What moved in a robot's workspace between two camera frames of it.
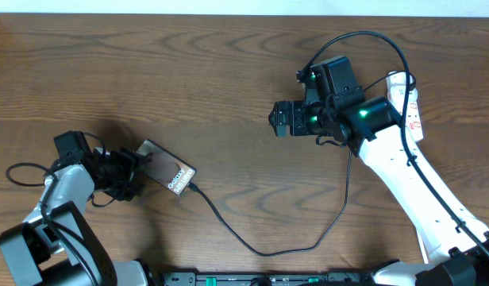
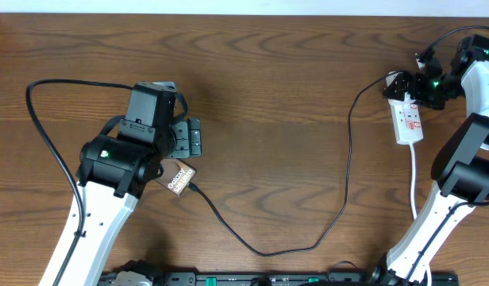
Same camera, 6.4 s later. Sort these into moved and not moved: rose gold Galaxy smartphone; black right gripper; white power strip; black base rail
Moved: black right gripper
Not moved: black base rail; white power strip; rose gold Galaxy smartphone
